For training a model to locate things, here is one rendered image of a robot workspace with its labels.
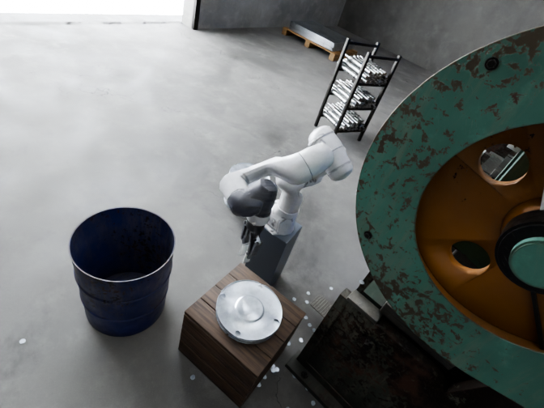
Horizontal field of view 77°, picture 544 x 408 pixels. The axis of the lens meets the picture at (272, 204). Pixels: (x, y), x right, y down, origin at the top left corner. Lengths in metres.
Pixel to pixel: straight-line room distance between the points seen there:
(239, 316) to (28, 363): 0.92
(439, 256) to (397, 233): 0.14
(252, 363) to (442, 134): 1.09
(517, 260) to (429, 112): 0.33
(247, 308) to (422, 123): 1.06
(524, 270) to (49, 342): 1.80
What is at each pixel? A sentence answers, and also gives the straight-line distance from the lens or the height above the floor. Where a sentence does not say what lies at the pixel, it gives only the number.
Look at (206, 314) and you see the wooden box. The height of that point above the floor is 0.35.
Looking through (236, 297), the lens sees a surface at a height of 0.39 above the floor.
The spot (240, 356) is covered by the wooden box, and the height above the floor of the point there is 0.35.
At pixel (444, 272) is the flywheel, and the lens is 1.03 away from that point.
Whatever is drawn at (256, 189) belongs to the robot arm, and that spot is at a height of 0.95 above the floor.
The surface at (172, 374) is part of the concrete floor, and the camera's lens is 1.82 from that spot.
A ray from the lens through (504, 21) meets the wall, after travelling 7.95.
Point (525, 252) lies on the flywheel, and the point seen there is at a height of 1.34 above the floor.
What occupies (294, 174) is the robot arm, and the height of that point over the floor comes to 1.03.
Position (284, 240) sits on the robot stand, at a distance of 1.77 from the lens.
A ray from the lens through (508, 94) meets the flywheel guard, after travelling 0.78.
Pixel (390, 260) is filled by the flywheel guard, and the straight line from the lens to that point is 0.98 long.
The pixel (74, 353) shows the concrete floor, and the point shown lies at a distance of 1.89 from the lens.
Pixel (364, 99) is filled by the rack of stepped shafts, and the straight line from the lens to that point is 3.70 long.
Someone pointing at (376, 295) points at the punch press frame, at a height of 0.65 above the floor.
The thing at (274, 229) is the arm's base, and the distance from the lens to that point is 1.78.
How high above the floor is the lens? 1.69
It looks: 40 degrees down
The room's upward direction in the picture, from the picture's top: 19 degrees clockwise
